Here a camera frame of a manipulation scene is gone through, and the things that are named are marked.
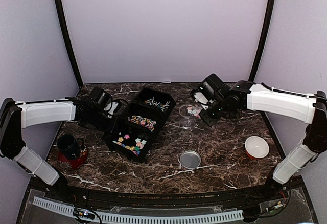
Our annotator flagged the clear plastic jar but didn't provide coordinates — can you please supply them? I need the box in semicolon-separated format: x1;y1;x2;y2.
179;104;201;130

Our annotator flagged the black bin with flower candies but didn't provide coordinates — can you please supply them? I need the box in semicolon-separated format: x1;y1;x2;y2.
102;120;154;163

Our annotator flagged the black bin with small candies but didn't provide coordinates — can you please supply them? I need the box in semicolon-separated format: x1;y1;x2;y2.
123;104;165;138

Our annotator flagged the black bin with lollipops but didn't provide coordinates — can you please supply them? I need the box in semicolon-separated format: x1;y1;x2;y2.
132;87;176;120

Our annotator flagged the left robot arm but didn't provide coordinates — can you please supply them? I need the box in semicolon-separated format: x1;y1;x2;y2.
1;97;119;201

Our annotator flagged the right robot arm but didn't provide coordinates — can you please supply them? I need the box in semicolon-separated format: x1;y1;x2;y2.
191;76;326;200

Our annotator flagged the pile of small candies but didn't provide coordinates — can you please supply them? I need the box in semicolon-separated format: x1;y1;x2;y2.
128;115;157;132

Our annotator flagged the pile of flower candies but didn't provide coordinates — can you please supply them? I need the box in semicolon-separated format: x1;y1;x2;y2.
112;133;148;156

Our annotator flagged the dark blue mug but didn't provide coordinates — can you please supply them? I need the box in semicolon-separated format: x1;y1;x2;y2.
57;134;85;160

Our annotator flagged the pile of lollipops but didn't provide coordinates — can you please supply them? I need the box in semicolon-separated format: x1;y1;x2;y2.
144;96;171;112

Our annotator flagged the orange and white bowl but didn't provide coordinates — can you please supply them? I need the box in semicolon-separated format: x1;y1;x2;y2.
245;136;270;160

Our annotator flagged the red floral saucer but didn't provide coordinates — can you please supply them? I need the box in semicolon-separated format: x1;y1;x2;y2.
57;145;88;170

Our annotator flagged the silver jar lid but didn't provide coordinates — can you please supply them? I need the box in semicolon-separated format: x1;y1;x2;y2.
179;150;201;169

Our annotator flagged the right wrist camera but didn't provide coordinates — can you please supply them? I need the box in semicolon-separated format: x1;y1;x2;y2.
191;73;229;106

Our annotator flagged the black front rail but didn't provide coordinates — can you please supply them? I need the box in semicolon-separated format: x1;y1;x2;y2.
30;180;302;211

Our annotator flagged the white slotted cable duct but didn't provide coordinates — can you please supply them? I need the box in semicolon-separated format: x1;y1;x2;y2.
32;197;244;224

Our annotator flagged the right black frame post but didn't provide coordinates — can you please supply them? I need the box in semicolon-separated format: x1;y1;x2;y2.
248;0;275;82

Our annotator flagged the black frame post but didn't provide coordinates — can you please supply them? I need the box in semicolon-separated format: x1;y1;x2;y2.
248;0;275;82
54;0;84;88

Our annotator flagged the left black frame post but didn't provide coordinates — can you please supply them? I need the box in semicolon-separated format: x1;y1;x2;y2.
54;0;84;88

